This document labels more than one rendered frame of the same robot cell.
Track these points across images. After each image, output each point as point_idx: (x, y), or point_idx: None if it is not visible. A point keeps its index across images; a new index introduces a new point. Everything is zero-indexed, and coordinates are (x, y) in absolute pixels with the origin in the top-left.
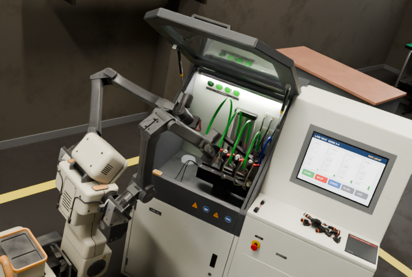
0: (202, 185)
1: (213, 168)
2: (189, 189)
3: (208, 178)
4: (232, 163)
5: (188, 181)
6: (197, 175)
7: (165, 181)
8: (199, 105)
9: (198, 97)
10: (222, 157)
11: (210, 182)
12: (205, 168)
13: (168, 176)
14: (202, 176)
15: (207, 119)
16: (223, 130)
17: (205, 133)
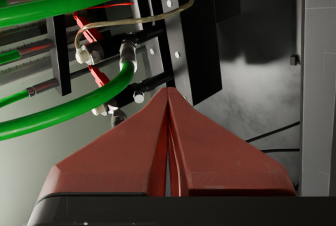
0: (226, 52)
1: (165, 55)
2: (325, 96)
3: (208, 51)
4: None
5: (235, 95)
6: (217, 88)
7: (332, 193)
8: (33, 190)
9: (14, 208)
10: (113, 53)
11: (215, 35)
12: (184, 80)
13: (304, 188)
14: (212, 74)
15: (55, 146)
16: (51, 92)
17: (94, 124)
